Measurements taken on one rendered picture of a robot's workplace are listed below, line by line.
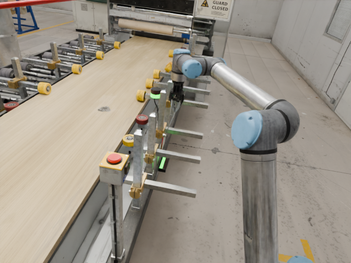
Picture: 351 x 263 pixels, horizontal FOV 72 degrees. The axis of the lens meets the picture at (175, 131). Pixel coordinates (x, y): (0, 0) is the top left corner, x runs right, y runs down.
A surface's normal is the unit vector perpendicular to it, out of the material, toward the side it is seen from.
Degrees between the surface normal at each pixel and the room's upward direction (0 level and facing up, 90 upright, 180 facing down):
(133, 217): 0
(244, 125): 83
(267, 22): 90
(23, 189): 0
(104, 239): 0
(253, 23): 90
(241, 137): 83
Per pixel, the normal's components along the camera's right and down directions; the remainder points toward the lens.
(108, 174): -0.16, 0.52
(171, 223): 0.11, -0.84
